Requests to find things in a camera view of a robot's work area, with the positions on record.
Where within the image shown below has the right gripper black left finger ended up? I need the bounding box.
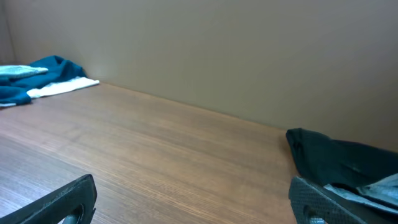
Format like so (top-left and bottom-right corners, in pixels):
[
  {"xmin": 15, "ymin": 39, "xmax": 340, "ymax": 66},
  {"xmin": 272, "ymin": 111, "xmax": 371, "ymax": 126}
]
[{"xmin": 1, "ymin": 174, "xmax": 97, "ymax": 224}]

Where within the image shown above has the black folded garment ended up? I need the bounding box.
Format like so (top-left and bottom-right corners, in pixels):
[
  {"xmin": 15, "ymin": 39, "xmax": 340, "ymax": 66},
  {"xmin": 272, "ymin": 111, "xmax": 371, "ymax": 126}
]
[{"xmin": 285, "ymin": 128, "xmax": 397, "ymax": 188}]

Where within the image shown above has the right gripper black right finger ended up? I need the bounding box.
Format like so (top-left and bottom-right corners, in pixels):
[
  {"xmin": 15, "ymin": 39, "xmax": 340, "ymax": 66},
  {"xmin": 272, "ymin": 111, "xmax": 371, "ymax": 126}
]
[{"xmin": 289, "ymin": 177, "xmax": 373, "ymax": 224}]

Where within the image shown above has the white cloth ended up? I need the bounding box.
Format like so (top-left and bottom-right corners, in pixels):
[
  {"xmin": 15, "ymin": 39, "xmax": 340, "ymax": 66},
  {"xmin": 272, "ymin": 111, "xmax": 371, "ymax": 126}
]
[{"xmin": 0, "ymin": 76, "xmax": 100, "ymax": 108}]

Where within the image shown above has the blue shirt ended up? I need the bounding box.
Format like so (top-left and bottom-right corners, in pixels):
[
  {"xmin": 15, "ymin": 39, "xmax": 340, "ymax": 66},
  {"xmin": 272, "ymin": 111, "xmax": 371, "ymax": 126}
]
[{"xmin": 1, "ymin": 55, "xmax": 88, "ymax": 107}]

